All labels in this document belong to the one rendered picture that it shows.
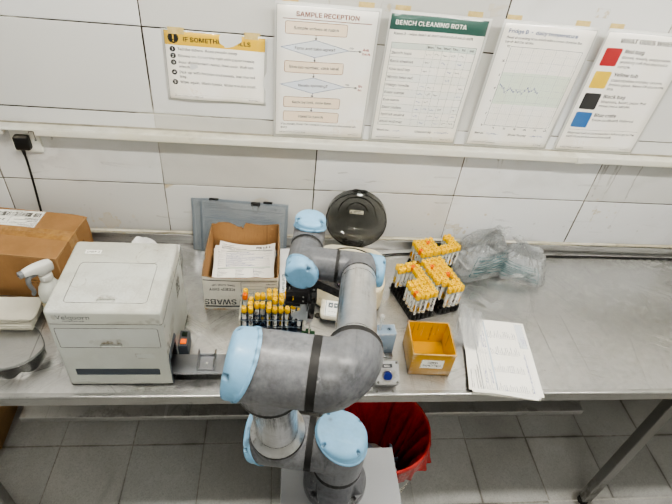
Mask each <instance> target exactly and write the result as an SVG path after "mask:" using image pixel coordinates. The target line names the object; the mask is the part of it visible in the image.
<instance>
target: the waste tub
mask: <svg viewBox="0 0 672 504"><path fill-rule="evenodd" d="M407 322H408V324H407V327H406V331H405V334H404V338H403V348H404V354H405V361H406V367H407V373H408V374H414V375H438V376H449V374H450V371H451V369H452V366H453V364H454V361H455V359H456V357H458V356H457V352H456V348H455V344H454V340H453V336H452V333H451V329H450V325H449V323H447V322H427V321H407Z"/></svg>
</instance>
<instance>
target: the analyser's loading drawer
mask: <svg viewBox="0 0 672 504"><path fill-rule="evenodd" d="M216 350H217V349H215V352H214V353H200V349H198V354H172V357H171V359H170V360H171V366H172V371H173V374H222V372H223V367H224V362H225V358H226V354H217V352H216ZM206 362H208V364H206Z"/></svg>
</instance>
